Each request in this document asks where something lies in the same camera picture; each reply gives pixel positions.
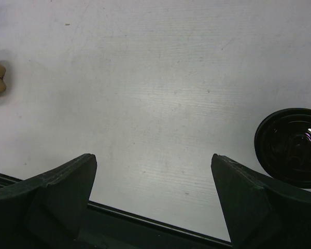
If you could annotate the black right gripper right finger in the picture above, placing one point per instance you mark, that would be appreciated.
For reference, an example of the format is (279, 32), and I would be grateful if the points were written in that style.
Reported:
(260, 211)

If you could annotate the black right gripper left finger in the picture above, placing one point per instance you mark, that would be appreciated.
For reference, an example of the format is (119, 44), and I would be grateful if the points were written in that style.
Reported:
(46, 210)

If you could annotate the stack of black lids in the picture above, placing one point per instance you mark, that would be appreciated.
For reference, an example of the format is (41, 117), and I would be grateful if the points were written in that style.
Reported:
(282, 144)

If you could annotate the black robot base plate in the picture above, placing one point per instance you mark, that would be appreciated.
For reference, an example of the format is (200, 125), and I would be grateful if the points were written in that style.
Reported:
(106, 227)

